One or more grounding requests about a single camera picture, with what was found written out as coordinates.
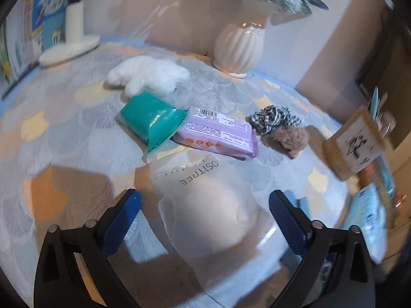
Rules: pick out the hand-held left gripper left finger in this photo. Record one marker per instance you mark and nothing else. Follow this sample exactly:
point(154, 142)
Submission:
point(120, 227)

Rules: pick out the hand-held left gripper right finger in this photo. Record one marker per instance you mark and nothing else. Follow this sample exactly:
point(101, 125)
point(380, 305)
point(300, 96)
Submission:
point(289, 221)

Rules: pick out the translucent white bag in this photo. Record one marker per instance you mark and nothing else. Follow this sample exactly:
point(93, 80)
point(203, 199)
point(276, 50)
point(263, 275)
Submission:
point(205, 211)

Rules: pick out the pale blue plush toy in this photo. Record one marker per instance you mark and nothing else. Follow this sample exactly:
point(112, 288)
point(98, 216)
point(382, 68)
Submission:
point(147, 75)

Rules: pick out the teal soft packet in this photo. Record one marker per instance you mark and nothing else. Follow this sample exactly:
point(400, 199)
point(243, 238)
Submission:
point(151, 118)

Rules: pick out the blue dotted tissue pack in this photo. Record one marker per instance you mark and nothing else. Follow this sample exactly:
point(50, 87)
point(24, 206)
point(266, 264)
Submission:
point(369, 218)

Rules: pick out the brown plush toy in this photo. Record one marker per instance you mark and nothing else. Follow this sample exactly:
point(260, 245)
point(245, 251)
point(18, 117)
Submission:
point(289, 138)

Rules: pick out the bamboo pen holder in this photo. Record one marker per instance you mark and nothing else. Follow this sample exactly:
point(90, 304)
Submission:
point(353, 144)

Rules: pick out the striped scrunchie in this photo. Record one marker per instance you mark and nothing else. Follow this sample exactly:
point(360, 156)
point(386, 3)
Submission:
point(273, 118)

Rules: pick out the purple wipes pack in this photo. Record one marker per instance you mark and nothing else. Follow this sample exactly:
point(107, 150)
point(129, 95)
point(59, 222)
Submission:
point(218, 131)

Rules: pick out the teal ribbed pen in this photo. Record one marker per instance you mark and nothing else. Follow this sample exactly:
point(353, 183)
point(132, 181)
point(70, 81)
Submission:
point(374, 101)

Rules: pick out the white ribbed vase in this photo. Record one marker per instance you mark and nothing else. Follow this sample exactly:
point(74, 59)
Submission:
point(239, 48)

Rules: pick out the row of books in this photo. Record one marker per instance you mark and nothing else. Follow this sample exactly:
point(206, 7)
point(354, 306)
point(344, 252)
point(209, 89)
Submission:
point(4, 61)

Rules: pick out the white desk lamp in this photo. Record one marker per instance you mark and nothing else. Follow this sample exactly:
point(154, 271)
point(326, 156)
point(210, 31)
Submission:
point(72, 22)

